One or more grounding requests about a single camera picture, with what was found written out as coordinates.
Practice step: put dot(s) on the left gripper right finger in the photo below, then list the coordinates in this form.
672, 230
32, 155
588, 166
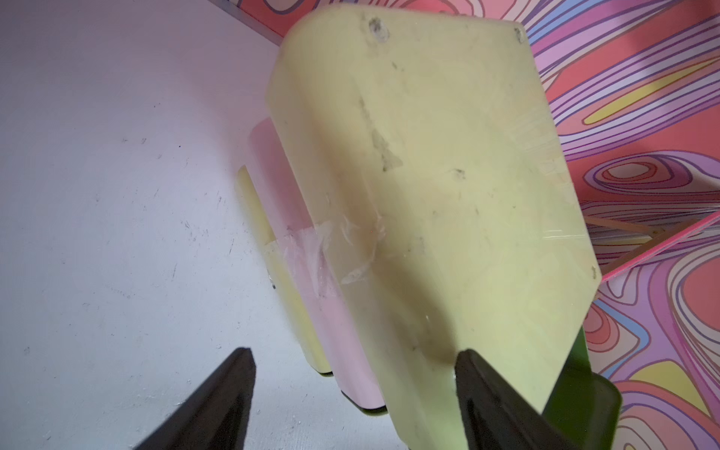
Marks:
494, 415

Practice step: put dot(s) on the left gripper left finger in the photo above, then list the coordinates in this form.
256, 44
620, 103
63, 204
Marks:
216, 415

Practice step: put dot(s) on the green drawer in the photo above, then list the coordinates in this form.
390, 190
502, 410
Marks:
584, 406

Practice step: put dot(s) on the yellow green drawer cabinet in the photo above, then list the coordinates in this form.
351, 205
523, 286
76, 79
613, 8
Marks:
426, 155

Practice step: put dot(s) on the wooden easel stand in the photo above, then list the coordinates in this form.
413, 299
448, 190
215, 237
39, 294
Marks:
633, 228

